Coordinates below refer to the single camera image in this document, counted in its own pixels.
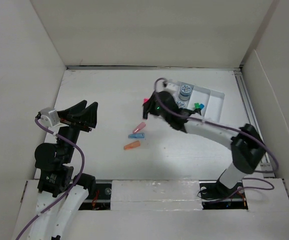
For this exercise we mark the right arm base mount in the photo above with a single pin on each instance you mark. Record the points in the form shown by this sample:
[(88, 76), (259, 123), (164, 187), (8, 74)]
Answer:
[(215, 196)]

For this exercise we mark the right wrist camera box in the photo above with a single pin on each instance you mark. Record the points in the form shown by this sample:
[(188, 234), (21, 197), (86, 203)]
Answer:
[(170, 87)]

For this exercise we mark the green cap black highlighter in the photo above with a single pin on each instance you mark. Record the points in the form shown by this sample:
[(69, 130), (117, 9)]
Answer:
[(196, 106)]

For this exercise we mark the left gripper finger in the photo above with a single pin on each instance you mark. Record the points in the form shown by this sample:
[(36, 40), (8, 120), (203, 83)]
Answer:
[(75, 109), (89, 115)]

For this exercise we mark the pastel blue highlighter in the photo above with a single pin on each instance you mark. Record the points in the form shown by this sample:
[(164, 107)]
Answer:
[(139, 135)]

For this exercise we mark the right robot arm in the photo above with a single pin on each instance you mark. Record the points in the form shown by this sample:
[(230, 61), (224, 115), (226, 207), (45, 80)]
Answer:
[(245, 144)]

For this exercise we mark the white organizer tray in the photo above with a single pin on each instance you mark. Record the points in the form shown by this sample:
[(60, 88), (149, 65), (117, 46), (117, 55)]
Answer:
[(213, 100)]

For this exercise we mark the blue cap black highlighter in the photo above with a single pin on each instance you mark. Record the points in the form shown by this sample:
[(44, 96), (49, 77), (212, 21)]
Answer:
[(201, 106)]

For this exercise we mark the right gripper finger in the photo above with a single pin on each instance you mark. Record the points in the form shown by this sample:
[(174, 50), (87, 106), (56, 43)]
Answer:
[(145, 110), (152, 101)]

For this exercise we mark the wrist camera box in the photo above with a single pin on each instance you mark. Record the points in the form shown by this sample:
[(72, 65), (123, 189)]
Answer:
[(170, 87), (49, 117)]

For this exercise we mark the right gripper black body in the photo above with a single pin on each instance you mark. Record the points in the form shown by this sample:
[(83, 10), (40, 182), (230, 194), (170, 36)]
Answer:
[(154, 110)]

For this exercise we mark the aluminium rail right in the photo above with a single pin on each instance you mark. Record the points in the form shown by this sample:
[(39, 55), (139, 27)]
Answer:
[(265, 166)]

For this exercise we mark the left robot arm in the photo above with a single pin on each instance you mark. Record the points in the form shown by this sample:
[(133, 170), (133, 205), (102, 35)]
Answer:
[(62, 185)]

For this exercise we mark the pastel orange highlighter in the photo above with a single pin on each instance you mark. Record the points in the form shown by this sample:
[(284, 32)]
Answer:
[(132, 145)]

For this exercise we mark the pink cap black highlighter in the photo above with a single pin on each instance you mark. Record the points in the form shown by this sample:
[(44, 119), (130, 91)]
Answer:
[(145, 100)]

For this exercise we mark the blue jar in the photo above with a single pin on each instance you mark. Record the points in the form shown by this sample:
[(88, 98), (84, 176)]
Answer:
[(185, 92), (181, 104)]

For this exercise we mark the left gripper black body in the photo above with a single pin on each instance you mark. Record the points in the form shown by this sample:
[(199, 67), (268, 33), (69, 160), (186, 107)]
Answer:
[(79, 121)]

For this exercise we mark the pastel pink highlighter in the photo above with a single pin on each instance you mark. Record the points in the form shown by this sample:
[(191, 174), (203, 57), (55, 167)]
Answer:
[(139, 127)]

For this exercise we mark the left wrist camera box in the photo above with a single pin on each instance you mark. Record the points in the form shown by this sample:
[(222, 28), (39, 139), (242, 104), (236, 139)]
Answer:
[(49, 117)]

